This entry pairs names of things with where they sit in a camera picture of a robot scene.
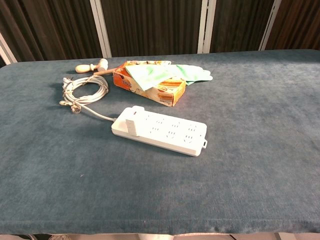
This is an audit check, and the white power strip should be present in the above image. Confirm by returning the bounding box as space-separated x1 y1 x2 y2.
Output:
111 105 209 157

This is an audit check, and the orange cardboard box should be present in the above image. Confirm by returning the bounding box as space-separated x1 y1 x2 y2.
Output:
112 60 187 108

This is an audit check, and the green rubber glove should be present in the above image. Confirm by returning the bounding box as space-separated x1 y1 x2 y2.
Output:
124 63 214 91

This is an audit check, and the blue velvet tablecloth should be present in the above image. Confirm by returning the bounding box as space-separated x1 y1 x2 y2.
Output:
0 49 320 236

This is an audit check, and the wooden massage hammer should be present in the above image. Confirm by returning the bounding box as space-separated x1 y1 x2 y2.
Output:
75 58 118 76

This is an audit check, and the coiled white power cord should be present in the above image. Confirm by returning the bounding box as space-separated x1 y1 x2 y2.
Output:
59 75 118 121

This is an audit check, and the white metal frame post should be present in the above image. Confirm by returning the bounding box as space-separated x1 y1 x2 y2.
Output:
258 0 282 52
0 32 18 66
89 0 113 59
197 0 217 54

